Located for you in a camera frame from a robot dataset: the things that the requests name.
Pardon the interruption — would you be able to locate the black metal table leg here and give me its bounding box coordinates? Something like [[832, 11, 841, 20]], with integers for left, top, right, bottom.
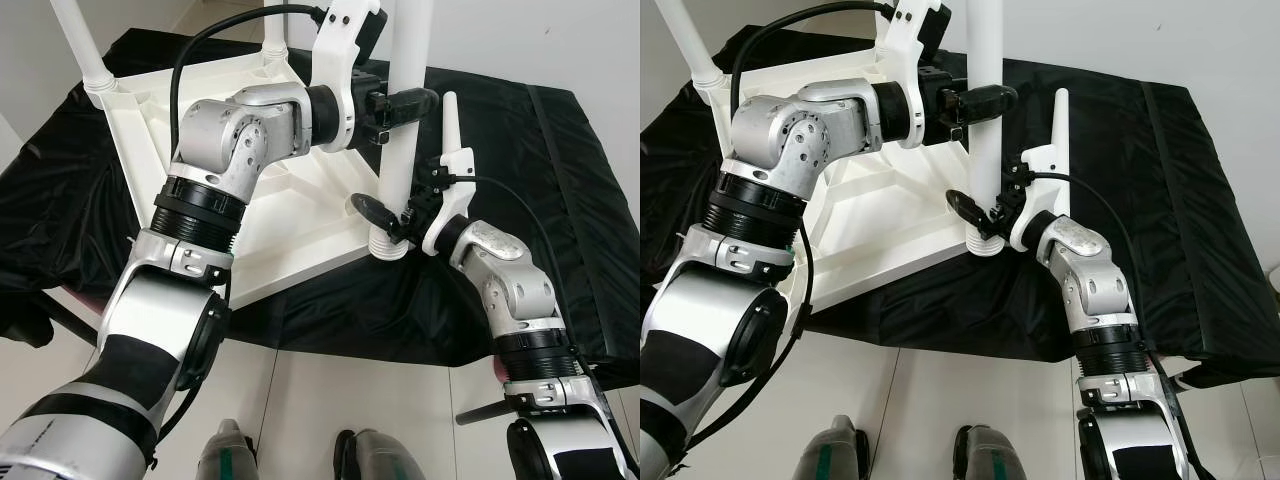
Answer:
[[45, 300, 101, 346]]

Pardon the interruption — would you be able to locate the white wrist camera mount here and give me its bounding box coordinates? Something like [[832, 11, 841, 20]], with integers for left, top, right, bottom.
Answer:
[[420, 148, 477, 256], [308, 0, 389, 153], [1008, 145, 1069, 251], [888, 0, 953, 151]]

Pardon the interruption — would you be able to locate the black table cloth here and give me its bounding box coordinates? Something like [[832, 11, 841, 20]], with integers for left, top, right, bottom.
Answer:
[[640, 25, 1280, 386], [0, 28, 641, 381]]

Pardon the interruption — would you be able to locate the grey metal table leg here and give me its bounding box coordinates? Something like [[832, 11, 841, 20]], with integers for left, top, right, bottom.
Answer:
[[1165, 360, 1211, 391], [455, 400, 511, 426]]

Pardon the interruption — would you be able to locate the grey left robot foot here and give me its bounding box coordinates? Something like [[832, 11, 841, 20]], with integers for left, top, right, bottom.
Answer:
[[195, 420, 259, 480], [795, 415, 869, 480]]

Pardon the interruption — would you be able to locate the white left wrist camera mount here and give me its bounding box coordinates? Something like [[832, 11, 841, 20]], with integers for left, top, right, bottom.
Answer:
[[308, 0, 389, 153], [888, 0, 953, 151]]

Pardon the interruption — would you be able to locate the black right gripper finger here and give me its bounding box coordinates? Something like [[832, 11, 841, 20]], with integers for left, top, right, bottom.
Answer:
[[945, 190, 996, 229], [345, 195, 401, 233]]

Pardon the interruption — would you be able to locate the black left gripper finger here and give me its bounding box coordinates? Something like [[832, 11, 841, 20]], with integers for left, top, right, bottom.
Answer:
[[388, 87, 441, 126], [960, 85, 1019, 123]]

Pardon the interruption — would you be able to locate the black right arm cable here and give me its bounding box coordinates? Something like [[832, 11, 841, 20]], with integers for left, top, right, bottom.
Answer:
[[1033, 170, 1196, 471], [445, 173, 601, 401]]

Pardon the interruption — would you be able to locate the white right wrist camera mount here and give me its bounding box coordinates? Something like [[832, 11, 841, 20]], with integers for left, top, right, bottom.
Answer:
[[1008, 145, 1069, 251], [420, 148, 477, 256]]

